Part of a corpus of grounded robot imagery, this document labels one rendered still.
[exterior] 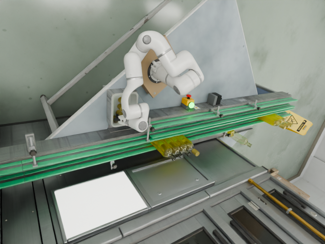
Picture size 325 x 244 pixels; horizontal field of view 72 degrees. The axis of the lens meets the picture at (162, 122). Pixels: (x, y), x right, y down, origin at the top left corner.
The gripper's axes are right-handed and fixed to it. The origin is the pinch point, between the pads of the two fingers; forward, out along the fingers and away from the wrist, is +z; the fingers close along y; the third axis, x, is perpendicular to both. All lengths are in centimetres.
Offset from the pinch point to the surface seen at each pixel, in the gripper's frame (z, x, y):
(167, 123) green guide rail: -9.8, -7.5, 28.0
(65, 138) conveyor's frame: 7.4, -9.9, -33.5
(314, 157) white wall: 129, -238, 606
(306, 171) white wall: 143, -285, 606
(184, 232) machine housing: -55, -51, 6
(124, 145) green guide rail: -8.4, -16.5, -3.2
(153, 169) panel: -13.6, -35.5, 13.1
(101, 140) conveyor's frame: -1.3, -12.5, -14.6
